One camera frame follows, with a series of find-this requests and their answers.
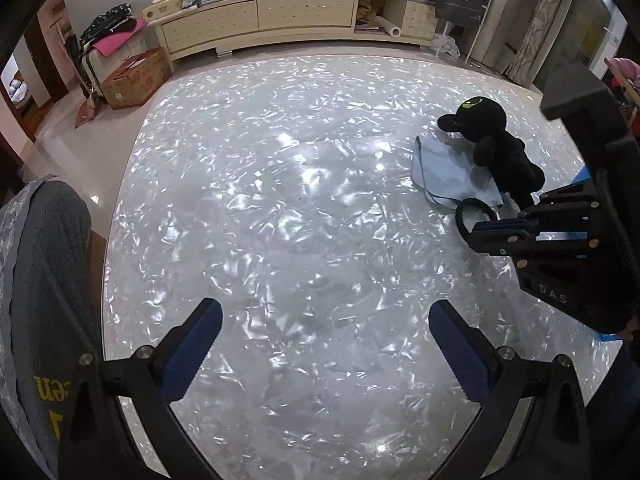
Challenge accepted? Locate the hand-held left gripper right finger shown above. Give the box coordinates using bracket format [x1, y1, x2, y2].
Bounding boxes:
[428, 300, 593, 480]

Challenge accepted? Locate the light blue cloth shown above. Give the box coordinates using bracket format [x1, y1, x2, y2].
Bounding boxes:
[412, 136, 504, 210]

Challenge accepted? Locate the cream TV cabinet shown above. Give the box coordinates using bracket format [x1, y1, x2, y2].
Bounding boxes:
[145, 0, 441, 61]

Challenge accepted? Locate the white plastic bag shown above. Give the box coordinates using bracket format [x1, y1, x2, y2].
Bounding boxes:
[430, 34, 460, 59]

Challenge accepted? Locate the glass sliding door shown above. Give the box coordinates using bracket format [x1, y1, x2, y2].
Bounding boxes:
[532, 0, 629, 92]

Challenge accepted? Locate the pink cloth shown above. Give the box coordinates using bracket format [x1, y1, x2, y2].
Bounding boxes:
[95, 16, 147, 56]

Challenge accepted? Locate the dark shopping bag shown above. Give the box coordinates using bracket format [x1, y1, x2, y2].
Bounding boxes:
[434, 0, 489, 25]

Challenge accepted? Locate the brown cardboard box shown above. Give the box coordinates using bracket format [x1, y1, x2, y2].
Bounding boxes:
[100, 48, 173, 110]

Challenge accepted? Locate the white paper roll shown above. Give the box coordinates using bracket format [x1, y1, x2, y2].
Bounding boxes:
[355, 15, 403, 37]

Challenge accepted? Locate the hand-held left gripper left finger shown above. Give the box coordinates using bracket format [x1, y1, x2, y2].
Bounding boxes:
[57, 298, 224, 480]

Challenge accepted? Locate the broom with dustpan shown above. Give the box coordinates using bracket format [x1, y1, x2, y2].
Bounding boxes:
[57, 20, 103, 131]

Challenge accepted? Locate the pile of pink clothes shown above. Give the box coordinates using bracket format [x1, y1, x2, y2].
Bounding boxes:
[605, 57, 640, 92]

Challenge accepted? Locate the black ring band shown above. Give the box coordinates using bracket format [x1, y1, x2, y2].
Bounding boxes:
[455, 199, 499, 242]

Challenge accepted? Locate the black plush toy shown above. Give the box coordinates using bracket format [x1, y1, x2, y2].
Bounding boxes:
[437, 97, 546, 209]

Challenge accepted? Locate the black patterned bag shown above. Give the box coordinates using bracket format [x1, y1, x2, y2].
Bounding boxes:
[79, 4, 137, 52]

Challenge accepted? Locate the pale suitcase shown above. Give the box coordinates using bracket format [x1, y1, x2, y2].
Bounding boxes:
[76, 44, 117, 92]

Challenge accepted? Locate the patterned beige curtain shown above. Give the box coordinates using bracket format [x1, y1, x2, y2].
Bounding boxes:
[514, 0, 582, 87]

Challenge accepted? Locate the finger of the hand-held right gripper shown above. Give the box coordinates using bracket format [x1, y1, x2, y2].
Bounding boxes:
[474, 233, 599, 262]
[471, 179, 602, 235]

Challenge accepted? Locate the white metal rack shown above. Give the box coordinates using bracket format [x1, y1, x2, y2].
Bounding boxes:
[434, 0, 502, 64]

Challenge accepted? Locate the blue plastic basket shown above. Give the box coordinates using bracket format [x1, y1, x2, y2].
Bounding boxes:
[570, 166, 626, 345]

